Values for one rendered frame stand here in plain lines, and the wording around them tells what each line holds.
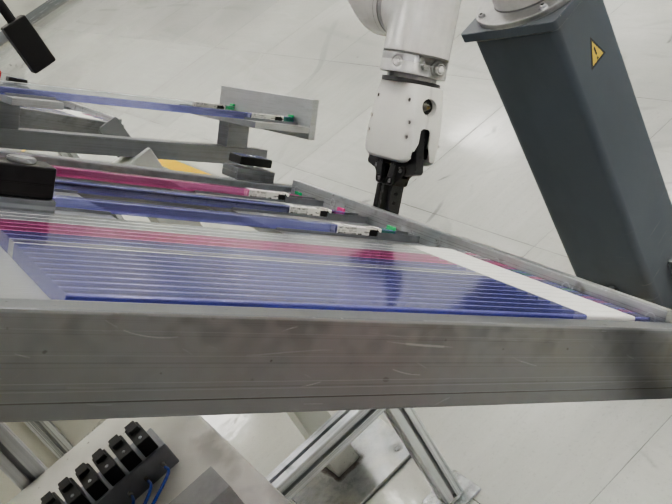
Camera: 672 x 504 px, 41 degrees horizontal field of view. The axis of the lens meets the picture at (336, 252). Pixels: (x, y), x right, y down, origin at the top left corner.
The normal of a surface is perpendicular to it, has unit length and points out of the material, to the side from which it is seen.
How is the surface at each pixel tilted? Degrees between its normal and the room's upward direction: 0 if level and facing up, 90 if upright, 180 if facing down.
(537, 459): 0
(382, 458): 0
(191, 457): 0
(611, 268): 90
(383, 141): 53
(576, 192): 90
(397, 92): 46
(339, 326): 90
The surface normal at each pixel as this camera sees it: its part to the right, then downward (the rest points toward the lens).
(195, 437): -0.44, -0.75
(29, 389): 0.52, 0.23
